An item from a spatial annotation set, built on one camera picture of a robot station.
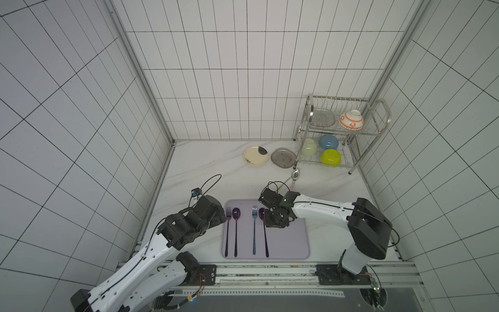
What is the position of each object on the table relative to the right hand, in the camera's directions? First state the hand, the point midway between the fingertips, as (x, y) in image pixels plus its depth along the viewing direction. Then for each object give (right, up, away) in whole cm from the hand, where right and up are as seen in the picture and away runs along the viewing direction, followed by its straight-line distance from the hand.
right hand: (262, 227), depth 83 cm
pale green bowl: (+27, +36, +21) cm, 50 cm away
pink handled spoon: (+19, +21, +18) cm, 33 cm away
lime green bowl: (+37, +31, +17) cm, 51 cm away
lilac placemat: (-7, -3, -1) cm, 8 cm away
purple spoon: (-12, +4, +4) cm, 13 cm away
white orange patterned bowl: (+41, +48, +2) cm, 63 cm away
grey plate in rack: (+30, +50, +9) cm, 59 cm away
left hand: (-21, +7, -9) cm, 24 cm away
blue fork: (-3, +4, +5) cm, 7 cm away
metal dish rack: (+34, +43, +3) cm, 55 cm away
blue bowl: (+39, +39, +24) cm, 60 cm away
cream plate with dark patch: (-2, +32, +30) cm, 44 cm away
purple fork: (-15, +4, +5) cm, 17 cm away
